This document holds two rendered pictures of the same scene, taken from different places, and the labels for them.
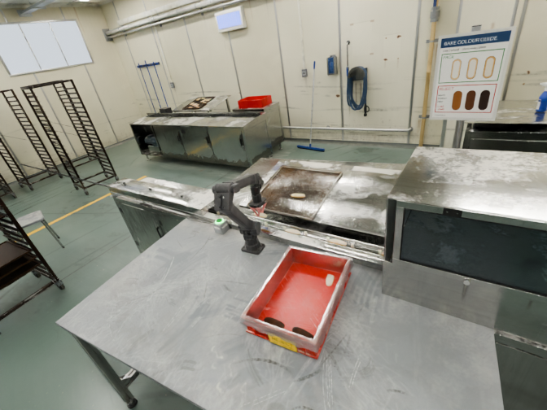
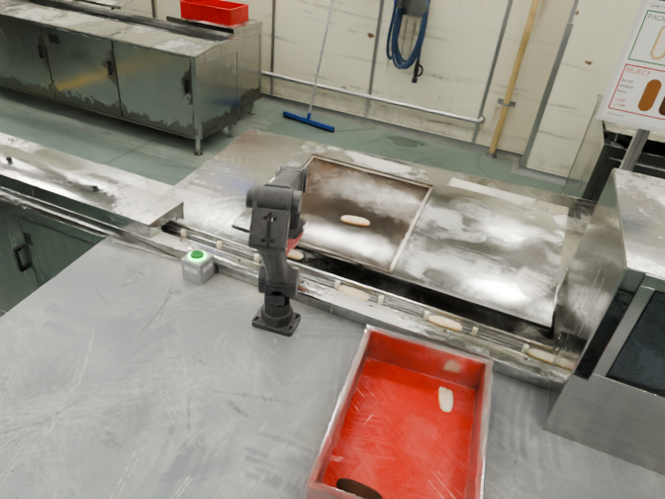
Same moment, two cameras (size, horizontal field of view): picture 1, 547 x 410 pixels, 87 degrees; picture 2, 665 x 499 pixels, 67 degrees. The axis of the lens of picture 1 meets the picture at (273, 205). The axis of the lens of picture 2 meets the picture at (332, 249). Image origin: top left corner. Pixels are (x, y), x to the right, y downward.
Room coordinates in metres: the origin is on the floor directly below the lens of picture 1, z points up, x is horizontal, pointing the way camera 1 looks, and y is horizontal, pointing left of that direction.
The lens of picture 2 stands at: (0.29, 0.38, 1.80)
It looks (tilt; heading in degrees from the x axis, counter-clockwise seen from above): 34 degrees down; 341
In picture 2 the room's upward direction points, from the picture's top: 7 degrees clockwise
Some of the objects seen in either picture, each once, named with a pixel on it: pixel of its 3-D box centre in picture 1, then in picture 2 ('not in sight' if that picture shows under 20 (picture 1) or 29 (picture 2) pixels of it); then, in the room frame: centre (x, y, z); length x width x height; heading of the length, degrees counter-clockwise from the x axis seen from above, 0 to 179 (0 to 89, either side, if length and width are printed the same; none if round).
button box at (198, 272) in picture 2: (221, 228); (198, 270); (1.59, 0.36, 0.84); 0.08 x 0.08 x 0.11; 52
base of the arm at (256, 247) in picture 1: (251, 242); (276, 311); (1.34, 0.16, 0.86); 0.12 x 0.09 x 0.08; 58
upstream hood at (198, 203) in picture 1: (157, 194); (27, 172); (2.20, 0.93, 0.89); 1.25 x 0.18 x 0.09; 52
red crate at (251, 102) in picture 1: (255, 102); (215, 10); (5.36, 0.01, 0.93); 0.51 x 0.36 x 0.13; 56
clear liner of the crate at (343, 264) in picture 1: (301, 292); (408, 428); (0.90, -0.05, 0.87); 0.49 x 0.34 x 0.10; 147
